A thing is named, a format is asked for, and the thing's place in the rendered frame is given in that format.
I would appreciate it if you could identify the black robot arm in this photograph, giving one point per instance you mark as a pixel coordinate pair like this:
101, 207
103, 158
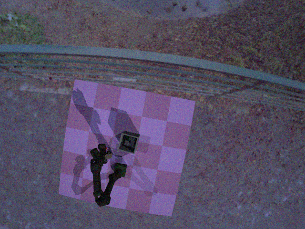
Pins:
96, 168

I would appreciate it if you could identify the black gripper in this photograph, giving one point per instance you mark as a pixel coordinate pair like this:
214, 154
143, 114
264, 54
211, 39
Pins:
102, 149

